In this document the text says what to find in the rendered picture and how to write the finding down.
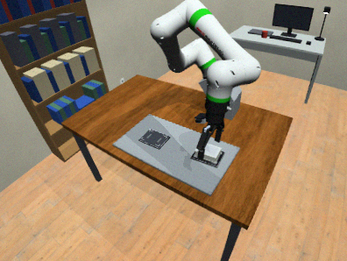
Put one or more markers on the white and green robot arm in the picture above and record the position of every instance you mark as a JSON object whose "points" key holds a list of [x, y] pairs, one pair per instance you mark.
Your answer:
{"points": [[222, 75]]}

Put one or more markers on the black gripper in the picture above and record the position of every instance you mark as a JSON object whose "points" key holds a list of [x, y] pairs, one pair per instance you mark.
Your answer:
{"points": [[211, 126]]}

